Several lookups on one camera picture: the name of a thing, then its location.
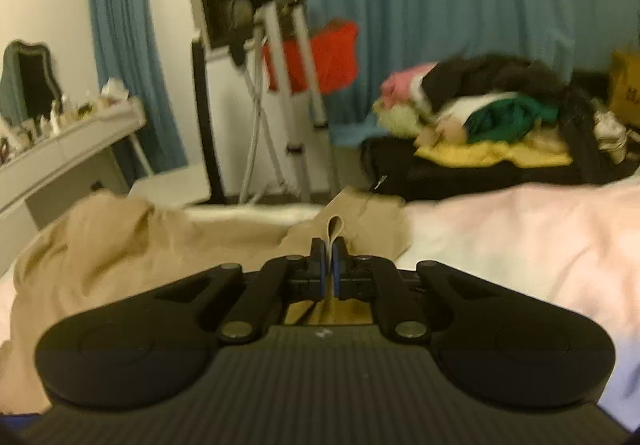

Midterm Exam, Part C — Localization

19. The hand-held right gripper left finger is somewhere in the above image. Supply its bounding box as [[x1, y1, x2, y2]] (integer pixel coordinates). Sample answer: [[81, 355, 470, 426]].
[[150, 237, 331, 345]]

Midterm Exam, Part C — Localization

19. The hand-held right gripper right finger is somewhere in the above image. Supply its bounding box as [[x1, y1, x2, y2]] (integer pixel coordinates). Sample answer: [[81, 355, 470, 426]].
[[331, 237, 502, 345]]

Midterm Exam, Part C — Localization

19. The tan hoodie with white print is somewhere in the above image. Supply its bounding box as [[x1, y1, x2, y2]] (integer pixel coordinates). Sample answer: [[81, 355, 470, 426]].
[[0, 188, 412, 413]]

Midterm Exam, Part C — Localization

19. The pile of mixed clothes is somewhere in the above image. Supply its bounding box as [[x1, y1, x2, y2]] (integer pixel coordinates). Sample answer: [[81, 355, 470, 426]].
[[420, 54, 626, 181]]

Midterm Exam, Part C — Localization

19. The black suitcase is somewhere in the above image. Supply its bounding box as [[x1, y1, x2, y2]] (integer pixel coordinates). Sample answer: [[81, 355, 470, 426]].
[[360, 135, 631, 201]]

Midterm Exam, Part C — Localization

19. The yellow cloth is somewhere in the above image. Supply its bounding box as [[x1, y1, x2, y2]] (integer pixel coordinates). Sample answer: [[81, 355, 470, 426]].
[[415, 132, 573, 168]]

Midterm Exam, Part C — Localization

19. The pastel tie-dye blanket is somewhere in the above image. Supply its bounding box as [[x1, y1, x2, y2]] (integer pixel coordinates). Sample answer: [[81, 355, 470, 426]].
[[0, 178, 640, 431]]

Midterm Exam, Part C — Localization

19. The pink cloth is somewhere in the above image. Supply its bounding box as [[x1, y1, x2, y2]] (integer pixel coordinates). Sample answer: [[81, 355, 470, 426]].
[[380, 65, 438, 98]]

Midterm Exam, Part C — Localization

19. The white garment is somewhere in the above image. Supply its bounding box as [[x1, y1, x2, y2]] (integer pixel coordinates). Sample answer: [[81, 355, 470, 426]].
[[435, 92, 501, 123]]

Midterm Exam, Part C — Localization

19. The red cloth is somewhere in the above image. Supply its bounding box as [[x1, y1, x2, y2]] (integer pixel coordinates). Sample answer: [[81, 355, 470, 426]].
[[262, 20, 360, 93]]

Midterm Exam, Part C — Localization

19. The green garment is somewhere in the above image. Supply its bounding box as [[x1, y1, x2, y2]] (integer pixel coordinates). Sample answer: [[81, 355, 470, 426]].
[[467, 95, 558, 143]]

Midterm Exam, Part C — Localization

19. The tissue box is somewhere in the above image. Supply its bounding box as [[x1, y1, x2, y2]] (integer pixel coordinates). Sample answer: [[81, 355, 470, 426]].
[[100, 78, 128, 103]]

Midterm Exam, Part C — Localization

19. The white vanity desk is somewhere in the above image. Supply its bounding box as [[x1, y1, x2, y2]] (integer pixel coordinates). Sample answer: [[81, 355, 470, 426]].
[[0, 98, 153, 246]]

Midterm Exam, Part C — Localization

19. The narrow blue curtain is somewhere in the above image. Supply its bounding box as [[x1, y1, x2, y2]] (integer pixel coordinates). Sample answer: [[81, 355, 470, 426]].
[[87, 0, 188, 186]]

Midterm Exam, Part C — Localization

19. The row of cosmetic bottles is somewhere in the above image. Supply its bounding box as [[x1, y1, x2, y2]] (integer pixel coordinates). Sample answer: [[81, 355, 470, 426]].
[[30, 92, 101, 136]]

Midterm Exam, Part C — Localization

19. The yellow paper bag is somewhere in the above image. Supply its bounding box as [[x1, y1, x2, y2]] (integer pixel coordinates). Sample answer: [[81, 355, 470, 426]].
[[607, 48, 640, 126]]

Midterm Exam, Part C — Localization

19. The wavy-edged mirror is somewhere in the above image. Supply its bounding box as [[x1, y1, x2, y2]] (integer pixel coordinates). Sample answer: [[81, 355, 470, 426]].
[[2, 40, 61, 123]]

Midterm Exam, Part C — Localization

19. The black upright frame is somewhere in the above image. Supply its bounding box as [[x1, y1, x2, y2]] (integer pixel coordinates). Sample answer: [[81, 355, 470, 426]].
[[191, 38, 227, 205]]

